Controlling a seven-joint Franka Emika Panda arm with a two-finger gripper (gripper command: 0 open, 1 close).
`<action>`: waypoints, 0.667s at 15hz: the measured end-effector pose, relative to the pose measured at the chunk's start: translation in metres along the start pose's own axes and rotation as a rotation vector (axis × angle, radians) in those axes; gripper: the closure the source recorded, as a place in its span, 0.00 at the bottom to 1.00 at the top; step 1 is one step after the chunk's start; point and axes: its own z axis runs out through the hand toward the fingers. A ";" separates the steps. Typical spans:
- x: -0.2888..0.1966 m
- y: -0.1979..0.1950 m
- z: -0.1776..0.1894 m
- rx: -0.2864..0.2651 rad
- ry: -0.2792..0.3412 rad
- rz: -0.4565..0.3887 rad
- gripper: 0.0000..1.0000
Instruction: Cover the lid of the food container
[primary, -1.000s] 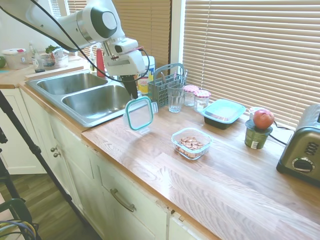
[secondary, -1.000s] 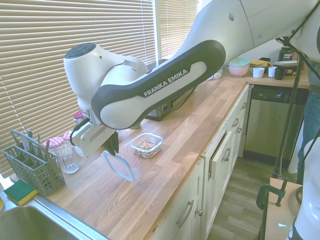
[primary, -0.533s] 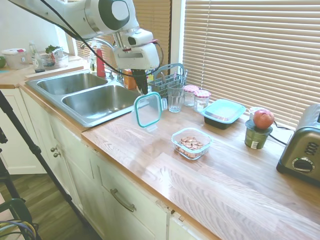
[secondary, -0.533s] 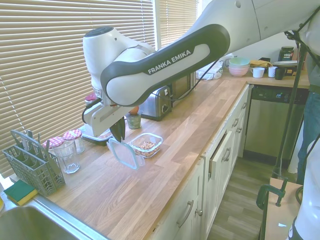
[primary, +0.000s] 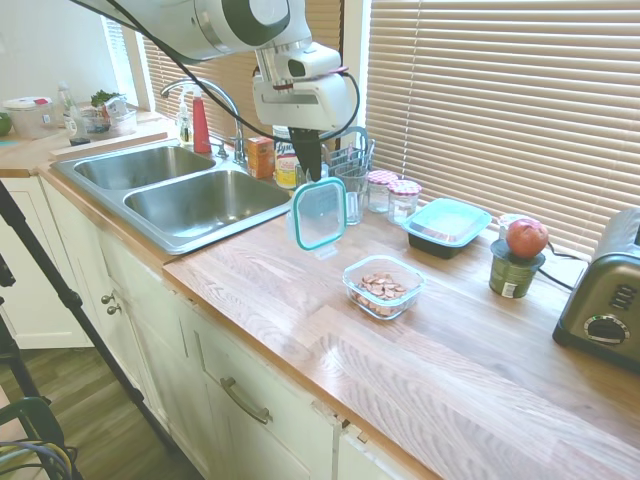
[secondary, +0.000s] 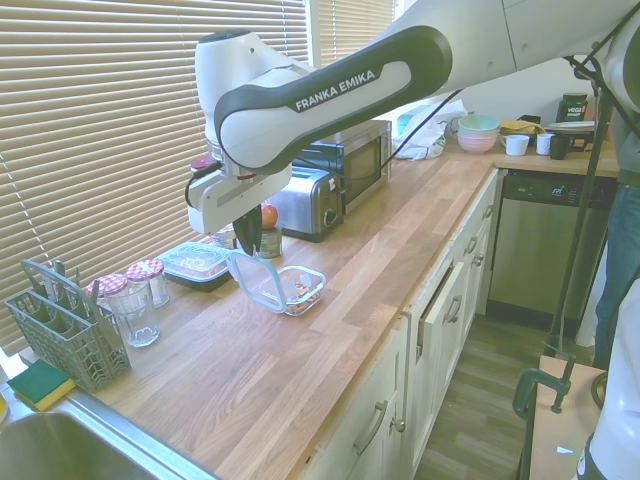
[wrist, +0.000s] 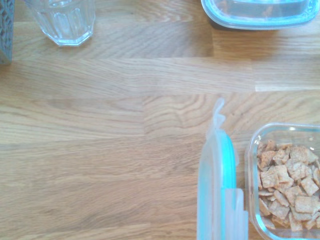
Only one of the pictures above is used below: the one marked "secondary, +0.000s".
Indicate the stainless steel dishwasher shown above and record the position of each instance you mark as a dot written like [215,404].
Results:
[530,250]

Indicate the dark green clamp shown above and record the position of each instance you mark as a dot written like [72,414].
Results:
[525,390]

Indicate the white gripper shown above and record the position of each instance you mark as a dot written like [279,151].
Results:
[235,200]

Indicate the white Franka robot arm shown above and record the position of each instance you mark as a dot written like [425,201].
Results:
[350,85]

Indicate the pink bowl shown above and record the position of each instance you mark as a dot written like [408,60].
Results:
[477,143]

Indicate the black microwave oven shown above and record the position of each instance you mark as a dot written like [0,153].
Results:
[360,160]

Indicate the stainless steel sink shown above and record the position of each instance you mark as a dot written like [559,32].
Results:
[60,450]

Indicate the wooden robot stand board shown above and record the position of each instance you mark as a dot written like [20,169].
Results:
[555,450]

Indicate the mint green bowl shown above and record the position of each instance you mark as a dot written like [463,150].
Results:
[479,122]

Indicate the grey metal cutlery piece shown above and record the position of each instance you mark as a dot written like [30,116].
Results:
[94,296]
[59,271]
[78,278]

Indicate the stainless steel toaster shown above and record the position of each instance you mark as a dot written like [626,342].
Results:
[305,200]

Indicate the green tin can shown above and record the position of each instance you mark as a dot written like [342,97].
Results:
[271,245]

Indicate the yellow cloth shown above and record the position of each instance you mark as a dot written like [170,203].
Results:
[515,127]

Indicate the round metal cabinet knob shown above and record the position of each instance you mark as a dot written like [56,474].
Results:
[399,424]

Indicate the wide beige window blinds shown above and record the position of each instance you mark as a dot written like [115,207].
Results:
[100,125]

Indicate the narrow beige window blinds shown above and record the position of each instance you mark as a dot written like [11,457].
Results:
[350,25]

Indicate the white plastic bag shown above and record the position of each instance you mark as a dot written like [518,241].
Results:
[425,137]

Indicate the jar with red checked lid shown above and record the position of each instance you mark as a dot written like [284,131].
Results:
[106,285]
[146,271]

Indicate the yogurt cup with foil lid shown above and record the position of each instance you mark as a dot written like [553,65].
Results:
[222,240]

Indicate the white kitchen cabinets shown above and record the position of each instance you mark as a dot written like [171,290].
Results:
[430,380]

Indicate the person in jeans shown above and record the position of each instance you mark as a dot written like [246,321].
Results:
[620,240]

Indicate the grey plastic cutlery basket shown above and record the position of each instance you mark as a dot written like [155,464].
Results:
[65,345]

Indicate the light blue box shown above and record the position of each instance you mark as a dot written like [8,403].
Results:
[404,124]

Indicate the green and yellow sponge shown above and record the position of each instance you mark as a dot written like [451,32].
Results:
[37,385]

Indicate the red apple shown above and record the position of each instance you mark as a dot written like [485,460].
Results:
[270,216]

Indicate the black protein powder tub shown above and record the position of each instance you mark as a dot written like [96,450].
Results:
[572,107]

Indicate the glass food container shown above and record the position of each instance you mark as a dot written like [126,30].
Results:
[306,295]

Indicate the black mug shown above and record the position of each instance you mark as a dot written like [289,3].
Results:
[561,147]

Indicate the white mug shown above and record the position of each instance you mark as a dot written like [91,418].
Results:
[516,145]
[544,144]

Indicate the black takeout container clear lid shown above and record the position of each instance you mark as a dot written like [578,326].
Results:
[195,262]

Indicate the clear lid with teal rim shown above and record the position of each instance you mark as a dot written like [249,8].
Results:
[257,282]

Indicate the clear drinking glass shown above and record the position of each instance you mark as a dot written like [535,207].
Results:
[132,315]

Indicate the red capped wrist sensor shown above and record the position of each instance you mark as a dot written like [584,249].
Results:
[201,163]

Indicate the stack of white plates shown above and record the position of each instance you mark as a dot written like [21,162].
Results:
[572,127]

